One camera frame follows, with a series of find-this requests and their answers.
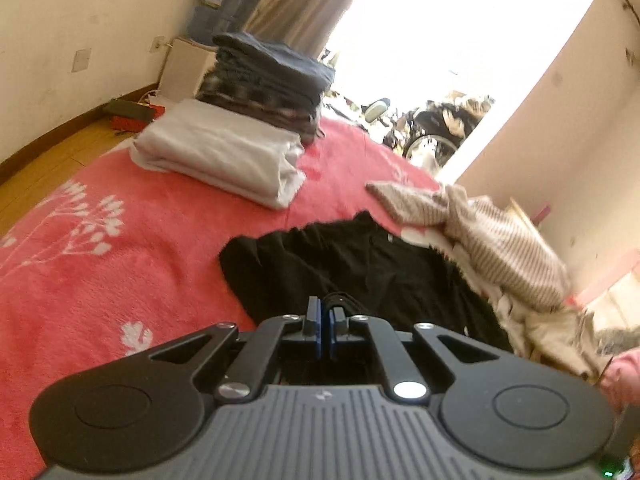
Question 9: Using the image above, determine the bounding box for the black shirt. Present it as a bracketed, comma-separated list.
[218, 211, 513, 356]

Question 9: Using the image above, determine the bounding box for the pink cloth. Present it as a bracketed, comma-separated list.
[599, 345, 640, 411]

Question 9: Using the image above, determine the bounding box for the stack of folded dark clothes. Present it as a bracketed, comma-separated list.
[196, 31, 336, 143]

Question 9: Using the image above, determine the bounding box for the white cardboard box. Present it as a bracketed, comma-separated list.
[161, 37, 218, 101]

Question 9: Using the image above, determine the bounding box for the cream white garment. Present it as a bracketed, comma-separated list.
[492, 280, 608, 376]

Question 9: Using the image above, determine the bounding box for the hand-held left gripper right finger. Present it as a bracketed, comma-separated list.
[322, 306, 503, 402]

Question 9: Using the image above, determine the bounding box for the white folded sheet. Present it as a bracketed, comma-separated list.
[131, 98, 307, 210]

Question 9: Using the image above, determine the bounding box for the pink box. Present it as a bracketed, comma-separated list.
[565, 250, 640, 311]

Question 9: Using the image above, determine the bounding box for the beige curtain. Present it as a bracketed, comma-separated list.
[242, 0, 386, 61]

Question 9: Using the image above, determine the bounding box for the cream wooden bed frame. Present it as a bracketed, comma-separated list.
[505, 199, 543, 231]

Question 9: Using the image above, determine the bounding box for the dark flat box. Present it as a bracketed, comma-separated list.
[106, 98, 153, 122]

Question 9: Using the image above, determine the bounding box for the pink floral blanket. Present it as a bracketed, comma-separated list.
[0, 116, 506, 480]

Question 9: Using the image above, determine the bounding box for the beige checkered sweater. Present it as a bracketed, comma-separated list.
[366, 181, 572, 311]

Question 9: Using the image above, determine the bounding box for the wheelchair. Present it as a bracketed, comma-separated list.
[385, 92, 496, 166]

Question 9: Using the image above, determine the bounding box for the grey padded chair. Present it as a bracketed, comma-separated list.
[365, 99, 392, 123]

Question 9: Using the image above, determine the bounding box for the grey patterned cloth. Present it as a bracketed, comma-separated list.
[597, 327, 640, 356]

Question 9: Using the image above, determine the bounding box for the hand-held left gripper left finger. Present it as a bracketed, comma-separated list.
[135, 296, 321, 405]

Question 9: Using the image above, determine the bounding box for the red box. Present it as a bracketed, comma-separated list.
[112, 105, 166, 133]

